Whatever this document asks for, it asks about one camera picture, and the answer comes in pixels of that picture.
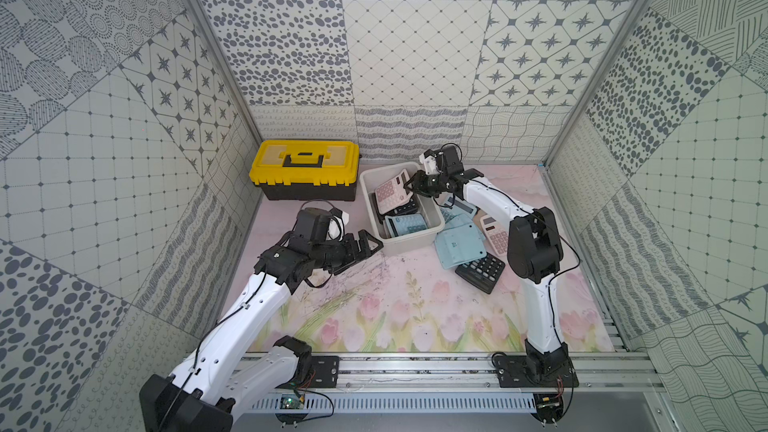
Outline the black calculator face down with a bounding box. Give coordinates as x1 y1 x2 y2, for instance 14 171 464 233
384 198 419 217

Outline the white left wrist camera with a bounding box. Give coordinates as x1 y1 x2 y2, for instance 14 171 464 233
327 208 350 241

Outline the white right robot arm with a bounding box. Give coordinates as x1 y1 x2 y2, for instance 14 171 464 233
406 143 570 382

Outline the light blue calculator face down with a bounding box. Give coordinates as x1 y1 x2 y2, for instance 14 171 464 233
434 221 487 270

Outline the pink calculator face down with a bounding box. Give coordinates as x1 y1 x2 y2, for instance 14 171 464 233
374 169 412 215

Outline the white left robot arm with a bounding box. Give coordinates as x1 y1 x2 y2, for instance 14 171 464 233
139 207 384 431

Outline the teal calculator face up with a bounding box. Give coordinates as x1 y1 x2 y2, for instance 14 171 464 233
439 196 478 224

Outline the light blue calculator back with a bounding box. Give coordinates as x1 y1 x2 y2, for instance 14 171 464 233
384 214 428 238

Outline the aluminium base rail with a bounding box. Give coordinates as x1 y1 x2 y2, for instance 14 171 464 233
213 353 664 422

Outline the white plastic storage box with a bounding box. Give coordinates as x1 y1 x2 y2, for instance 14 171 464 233
358 162 445 256

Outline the yellow and black toolbox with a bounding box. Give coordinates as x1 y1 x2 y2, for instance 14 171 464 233
249 140 361 202

